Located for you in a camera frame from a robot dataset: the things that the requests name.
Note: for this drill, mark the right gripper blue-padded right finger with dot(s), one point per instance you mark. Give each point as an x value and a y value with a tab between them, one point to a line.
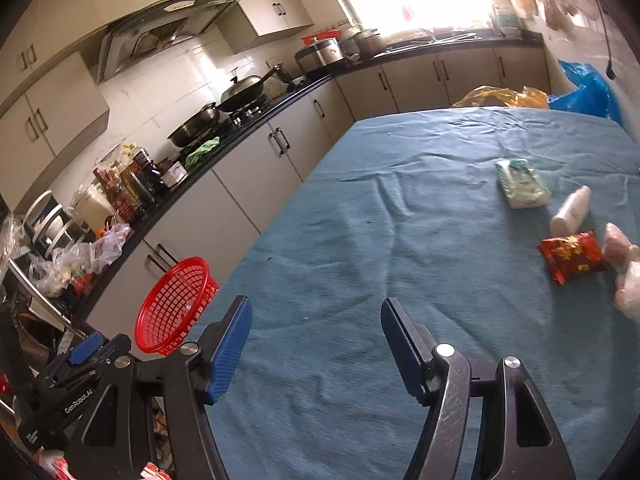
518	438

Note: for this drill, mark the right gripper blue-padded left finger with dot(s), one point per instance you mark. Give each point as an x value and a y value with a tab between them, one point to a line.
114	436

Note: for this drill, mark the white plastic bag on counter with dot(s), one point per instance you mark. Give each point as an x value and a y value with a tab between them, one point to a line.
94	257

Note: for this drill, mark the red plastic mesh basket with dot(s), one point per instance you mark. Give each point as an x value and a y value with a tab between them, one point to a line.
173	306

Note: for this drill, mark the white electric kettle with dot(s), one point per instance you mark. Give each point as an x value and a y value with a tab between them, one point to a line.
92	207

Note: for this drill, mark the dark red snack packet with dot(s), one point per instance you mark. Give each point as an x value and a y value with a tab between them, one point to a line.
570	256

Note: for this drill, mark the red label sauce bottle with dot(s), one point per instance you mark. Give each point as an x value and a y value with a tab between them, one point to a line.
117	194

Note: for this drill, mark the pink white plastic bag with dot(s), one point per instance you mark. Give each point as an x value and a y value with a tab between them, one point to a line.
624	257

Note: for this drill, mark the small white plastic bottle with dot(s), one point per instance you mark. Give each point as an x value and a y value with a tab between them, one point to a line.
568	219

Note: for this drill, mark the dark soy sauce bottle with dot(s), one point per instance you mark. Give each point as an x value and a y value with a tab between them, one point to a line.
149	173

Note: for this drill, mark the blue table cloth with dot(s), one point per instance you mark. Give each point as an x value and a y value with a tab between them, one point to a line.
409	206

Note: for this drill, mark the green white tissue pack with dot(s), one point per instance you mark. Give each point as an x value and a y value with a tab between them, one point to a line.
521	183

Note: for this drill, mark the green cleaning cloth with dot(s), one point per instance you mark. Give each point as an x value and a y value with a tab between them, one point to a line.
194	158

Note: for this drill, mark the black wok on stove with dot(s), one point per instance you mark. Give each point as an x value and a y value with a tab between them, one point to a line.
193	128

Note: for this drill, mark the yellow plastic bag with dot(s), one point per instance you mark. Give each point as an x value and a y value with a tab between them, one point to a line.
495	96

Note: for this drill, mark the lidded steel pan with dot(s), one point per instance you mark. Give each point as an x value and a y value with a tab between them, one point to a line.
245	90

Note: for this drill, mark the range hood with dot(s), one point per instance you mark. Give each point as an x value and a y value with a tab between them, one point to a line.
152	30

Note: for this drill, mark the blue plastic bag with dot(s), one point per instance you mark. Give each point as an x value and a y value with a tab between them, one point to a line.
591	96

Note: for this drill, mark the dark brown pot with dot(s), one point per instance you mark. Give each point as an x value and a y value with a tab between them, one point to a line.
369	43

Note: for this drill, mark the steel rice cooker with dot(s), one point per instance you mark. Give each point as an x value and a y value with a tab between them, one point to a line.
319	55

